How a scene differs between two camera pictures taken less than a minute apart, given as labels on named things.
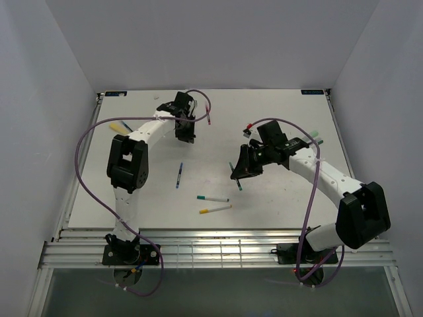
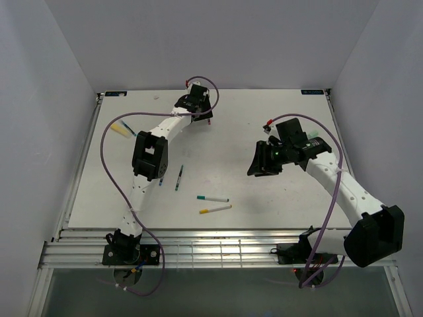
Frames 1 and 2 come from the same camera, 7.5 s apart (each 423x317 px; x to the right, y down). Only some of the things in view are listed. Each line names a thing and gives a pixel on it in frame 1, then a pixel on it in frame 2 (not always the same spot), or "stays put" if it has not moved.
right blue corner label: [312, 92] stays put
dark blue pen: [127, 126] stays put
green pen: [236, 179] to [177, 184]
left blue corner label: [115, 93] stays put
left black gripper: [189, 137] to [207, 107]
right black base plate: [287, 253] stays put
